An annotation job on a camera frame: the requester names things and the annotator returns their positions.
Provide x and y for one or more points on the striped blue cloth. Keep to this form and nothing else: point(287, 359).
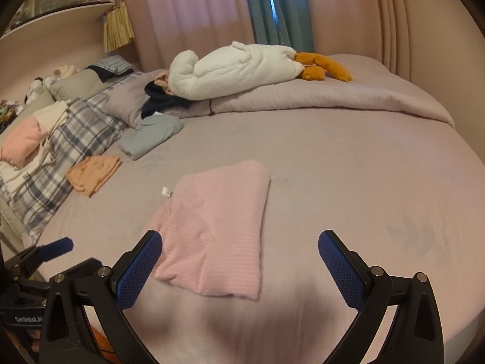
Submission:
point(111, 63)

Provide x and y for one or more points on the mauve duvet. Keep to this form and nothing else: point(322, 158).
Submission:
point(341, 91)

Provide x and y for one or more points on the navy garment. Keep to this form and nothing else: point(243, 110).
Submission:
point(163, 102)

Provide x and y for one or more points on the pink sweater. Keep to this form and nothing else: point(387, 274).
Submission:
point(219, 227)

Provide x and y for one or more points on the black and white plush toy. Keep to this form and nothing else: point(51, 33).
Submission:
point(35, 90)

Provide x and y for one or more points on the folded pink cloth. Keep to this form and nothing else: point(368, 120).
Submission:
point(22, 142)

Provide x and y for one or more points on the folded pink and cream clothes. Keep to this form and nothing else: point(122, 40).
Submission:
point(53, 115)

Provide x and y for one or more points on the folded grey-blue garment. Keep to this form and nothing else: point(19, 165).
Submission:
point(151, 134)

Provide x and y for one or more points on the narrow pink curtain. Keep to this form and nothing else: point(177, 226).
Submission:
point(348, 11)

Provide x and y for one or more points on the yellow pleated hanging cloth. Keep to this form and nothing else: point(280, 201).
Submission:
point(119, 28)

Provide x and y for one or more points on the folded orange garment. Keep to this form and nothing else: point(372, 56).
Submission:
point(94, 174)

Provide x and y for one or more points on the mauve pillow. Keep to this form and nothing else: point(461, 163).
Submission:
point(127, 102)

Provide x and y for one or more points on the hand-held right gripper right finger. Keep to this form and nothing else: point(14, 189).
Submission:
point(341, 271)

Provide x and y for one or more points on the white goose plush toy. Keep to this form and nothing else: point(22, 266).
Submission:
point(235, 70)

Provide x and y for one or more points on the bed with mauve sheet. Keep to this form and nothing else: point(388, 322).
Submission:
point(341, 167)

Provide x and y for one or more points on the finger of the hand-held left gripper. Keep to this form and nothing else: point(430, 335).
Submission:
point(57, 247)
point(81, 266)

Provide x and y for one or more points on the small peach cloth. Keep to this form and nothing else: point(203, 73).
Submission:
point(163, 80)

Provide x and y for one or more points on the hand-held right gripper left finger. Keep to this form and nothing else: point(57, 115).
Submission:
point(139, 271)

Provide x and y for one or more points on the teal curtain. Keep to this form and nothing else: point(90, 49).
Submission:
point(280, 7)

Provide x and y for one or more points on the wide pink curtain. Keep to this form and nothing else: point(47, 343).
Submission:
point(189, 11)

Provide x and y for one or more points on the cream plush toy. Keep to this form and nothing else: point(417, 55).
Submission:
point(62, 74)

